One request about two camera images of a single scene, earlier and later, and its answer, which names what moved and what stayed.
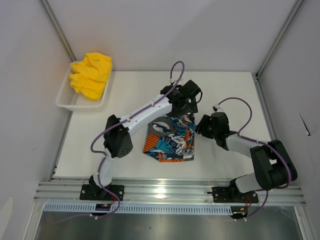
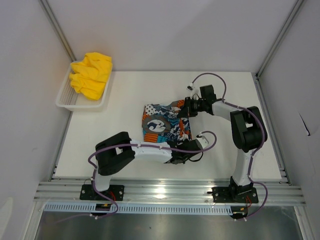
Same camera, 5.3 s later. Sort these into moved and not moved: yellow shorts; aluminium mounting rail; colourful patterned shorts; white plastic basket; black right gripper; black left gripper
Moved: black left gripper; black right gripper
Not moved: white plastic basket; colourful patterned shorts; yellow shorts; aluminium mounting rail
